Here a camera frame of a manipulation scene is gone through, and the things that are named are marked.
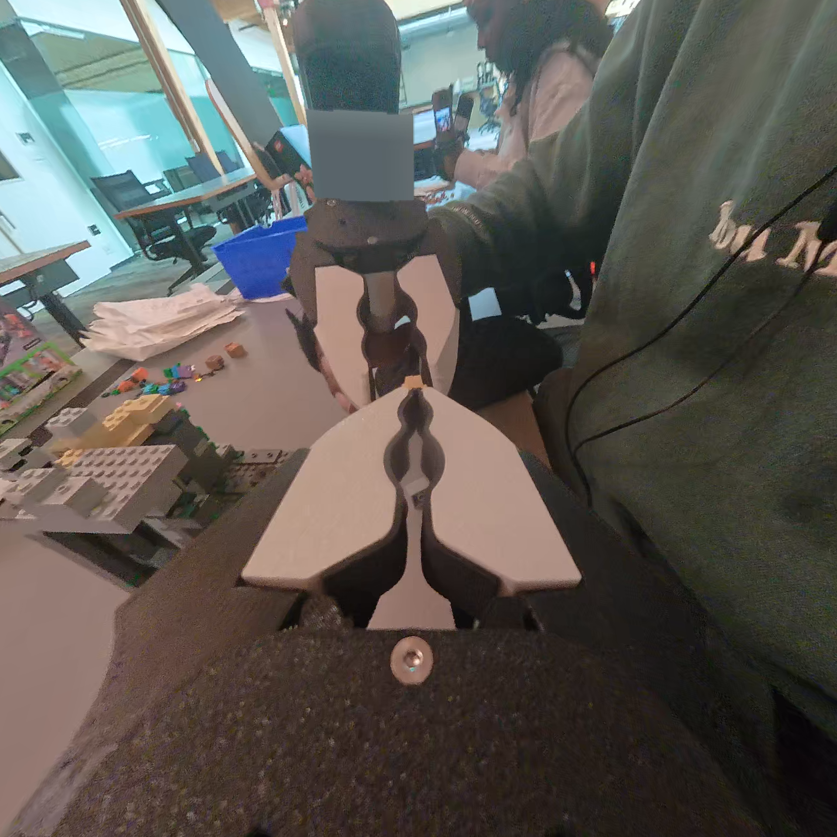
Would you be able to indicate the heap of colourful toy pieces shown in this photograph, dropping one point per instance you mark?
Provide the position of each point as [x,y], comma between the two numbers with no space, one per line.
[163,380]

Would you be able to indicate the light brown toy cube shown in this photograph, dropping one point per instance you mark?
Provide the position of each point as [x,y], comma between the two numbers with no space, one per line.
[236,350]

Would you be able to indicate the blue plastic bin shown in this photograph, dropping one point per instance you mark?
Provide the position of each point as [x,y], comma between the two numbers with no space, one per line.
[261,261]

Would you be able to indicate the toy brick building model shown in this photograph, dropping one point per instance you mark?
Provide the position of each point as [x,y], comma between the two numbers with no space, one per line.
[118,471]

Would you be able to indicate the wood-edged meeting table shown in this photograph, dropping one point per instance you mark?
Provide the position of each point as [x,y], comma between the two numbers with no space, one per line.
[189,189]

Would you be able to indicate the person's green sweatshirt torso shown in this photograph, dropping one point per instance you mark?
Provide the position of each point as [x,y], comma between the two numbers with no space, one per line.
[719,458]

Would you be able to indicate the green toy set box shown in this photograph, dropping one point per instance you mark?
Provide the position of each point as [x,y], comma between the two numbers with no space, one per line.
[33,379]

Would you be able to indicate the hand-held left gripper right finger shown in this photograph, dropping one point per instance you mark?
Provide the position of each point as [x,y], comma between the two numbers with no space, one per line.
[497,510]

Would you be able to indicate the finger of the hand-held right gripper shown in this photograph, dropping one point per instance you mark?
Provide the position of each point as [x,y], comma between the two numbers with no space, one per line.
[438,314]
[337,314]

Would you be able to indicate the black meeting chair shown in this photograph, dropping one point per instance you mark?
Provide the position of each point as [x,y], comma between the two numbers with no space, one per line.
[157,225]

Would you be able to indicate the person's right forearm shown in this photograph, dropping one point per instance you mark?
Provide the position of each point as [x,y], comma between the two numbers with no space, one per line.
[523,196]

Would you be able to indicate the wood-edged side table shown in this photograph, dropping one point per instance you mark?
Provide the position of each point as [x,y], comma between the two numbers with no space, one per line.
[39,258]

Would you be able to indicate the white paper bag pile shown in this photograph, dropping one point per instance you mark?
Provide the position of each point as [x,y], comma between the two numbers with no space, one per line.
[163,320]

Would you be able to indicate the grey desk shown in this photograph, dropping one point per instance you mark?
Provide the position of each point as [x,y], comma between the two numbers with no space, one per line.
[274,386]

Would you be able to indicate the black quilted wrist pad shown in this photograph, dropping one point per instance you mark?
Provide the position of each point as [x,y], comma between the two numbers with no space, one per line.
[503,359]

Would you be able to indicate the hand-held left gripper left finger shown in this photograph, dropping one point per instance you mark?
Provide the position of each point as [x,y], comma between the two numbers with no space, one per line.
[327,510]

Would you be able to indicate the dark brown toy cube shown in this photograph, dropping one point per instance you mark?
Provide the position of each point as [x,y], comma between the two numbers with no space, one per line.
[214,361]

